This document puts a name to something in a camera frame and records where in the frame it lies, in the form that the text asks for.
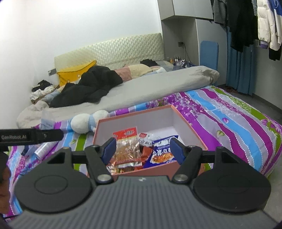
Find brown clear snack packet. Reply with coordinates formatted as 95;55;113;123
107;127;142;175

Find white plush toy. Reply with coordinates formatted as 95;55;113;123
70;110;110;134

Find yellow pillow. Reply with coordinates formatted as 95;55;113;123
57;60;97;87

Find grey wardrobe cabinet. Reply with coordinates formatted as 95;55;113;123
157;0;228;66

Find small red snack packet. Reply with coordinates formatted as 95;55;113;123
134;146;153;171

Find hanging clothes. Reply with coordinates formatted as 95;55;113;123
212;1;281;61

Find pink beige pillow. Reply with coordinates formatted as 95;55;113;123
115;64;167;82

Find white shrimp flavor snack packet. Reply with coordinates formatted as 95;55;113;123
137;133;179;147

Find white clothes pile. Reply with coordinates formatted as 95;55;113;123
30;80;58;104

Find grey duvet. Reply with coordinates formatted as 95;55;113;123
16;66;220;128

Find teal curtain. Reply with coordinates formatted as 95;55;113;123
226;28;256;95

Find blue white snack bag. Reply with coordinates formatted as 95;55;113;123
143;135;178;168

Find floral purple bedsheet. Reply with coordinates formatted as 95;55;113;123
4;86;281;217

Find clear blue plastic bag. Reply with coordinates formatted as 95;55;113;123
40;110;56;130

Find blue chair back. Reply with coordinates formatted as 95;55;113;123
199;41;219;71

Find black clothing pile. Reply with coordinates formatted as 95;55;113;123
49;66;123;108

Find cream quilted headboard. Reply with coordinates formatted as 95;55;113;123
54;33;164;71

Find white cylindrical bottle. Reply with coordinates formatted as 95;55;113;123
34;141;58;160

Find person's left hand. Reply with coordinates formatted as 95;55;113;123
0;154;12;215

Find pink cardboard box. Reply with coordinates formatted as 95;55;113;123
92;104;209;182

